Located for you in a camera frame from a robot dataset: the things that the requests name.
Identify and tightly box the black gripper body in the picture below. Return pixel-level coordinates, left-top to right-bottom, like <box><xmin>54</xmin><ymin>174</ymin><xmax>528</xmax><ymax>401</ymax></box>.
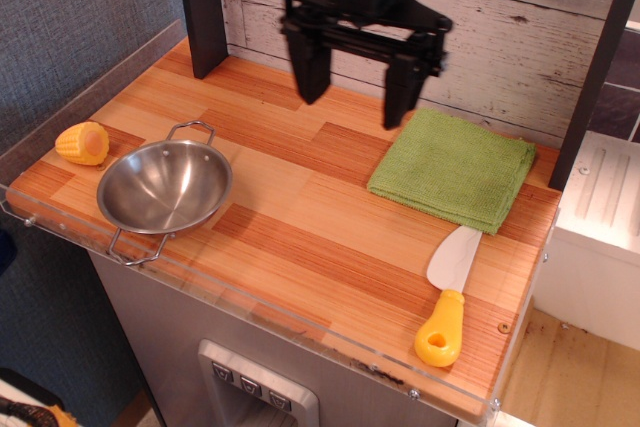
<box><xmin>282</xmin><ymin>0</ymin><xmax>453</xmax><ymax>77</ymax></box>

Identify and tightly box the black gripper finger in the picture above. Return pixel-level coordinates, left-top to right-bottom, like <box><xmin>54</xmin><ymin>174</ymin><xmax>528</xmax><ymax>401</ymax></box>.
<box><xmin>383</xmin><ymin>56</ymin><xmax>428</xmax><ymax>130</ymax></box>
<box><xmin>285</xmin><ymin>30</ymin><xmax>332</xmax><ymax>105</ymax></box>

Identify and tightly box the green towel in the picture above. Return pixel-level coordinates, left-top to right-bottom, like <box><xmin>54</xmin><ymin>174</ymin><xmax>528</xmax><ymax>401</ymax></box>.
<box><xmin>367</xmin><ymin>109</ymin><xmax>536</xmax><ymax>235</ymax></box>

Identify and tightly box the yellow toy corn cob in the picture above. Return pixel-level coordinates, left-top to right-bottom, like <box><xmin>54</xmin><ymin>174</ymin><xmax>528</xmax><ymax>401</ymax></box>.
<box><xmin>55</xmin><ymin>121</ymin><xmax>110</xmax><ymax>166</ymax></box>

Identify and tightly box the clear acrylic table edge guard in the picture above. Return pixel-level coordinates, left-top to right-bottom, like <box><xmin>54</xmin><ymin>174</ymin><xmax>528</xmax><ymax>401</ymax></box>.
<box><xmin>0</xmin><ymin>183</ymin><xmax>560</xmax><ymax>418</ymax></box>

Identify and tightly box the white toy sink unit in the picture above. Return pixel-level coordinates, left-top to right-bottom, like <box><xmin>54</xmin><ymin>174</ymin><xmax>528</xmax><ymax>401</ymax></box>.
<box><xmin>533</xmin><ymin>132</ymin><xmax>639</xmax><ymax>349</ymax></box>

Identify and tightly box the grey toy fridge cabinet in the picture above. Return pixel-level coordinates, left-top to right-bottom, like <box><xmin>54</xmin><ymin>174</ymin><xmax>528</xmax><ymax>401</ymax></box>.
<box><xmin>90</xmin><ymin>254</ymin><xmax>456</xmax><ymax>426</ymax></box>

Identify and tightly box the yellow object bottom left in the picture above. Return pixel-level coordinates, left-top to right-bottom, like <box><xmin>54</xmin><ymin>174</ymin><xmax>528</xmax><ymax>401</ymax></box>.
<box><xmin>1</xmin><ymin>397</ymin><xmax>79</xmax><ymax>427</ymax></box>

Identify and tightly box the dark left shelf post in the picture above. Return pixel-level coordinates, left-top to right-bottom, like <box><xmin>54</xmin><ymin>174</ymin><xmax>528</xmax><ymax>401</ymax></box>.
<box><xmin>182</xmin><ymin>0</ymin><xmax>228</xmax><ymax>79</ymax></box>

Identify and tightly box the dark shelf post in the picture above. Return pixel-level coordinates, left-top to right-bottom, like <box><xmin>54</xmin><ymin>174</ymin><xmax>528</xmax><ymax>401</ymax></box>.
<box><xmin>182</xmin><ymin>0</ymin><xmax>228</xmax><ymax>79</ymax></box>
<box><xmin>548</xmin><ymin>0</ymin><xmax>635</xmax><ymax>191</ymax></box>

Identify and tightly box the stainless steel bowl with handles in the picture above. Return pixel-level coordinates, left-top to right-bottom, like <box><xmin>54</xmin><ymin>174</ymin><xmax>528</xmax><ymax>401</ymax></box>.
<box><xmin>97</xmin><ymin>120</ymin><xmax>233</xmax><ymax>266</ymax></box>

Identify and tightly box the dark right shelf post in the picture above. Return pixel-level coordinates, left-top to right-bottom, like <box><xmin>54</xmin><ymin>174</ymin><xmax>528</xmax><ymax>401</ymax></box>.
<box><xmin>548</xmin><ymin>0</ymin><xmax>635</xmax><ymax>191</ymax></box>

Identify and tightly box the toy knife yellow handle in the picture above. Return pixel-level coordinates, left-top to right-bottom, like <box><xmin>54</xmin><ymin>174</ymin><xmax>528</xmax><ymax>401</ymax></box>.
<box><xmin>414</xmin><ymin>226</ymin><xmax>482</xmax><ymax>367</ymax></box>

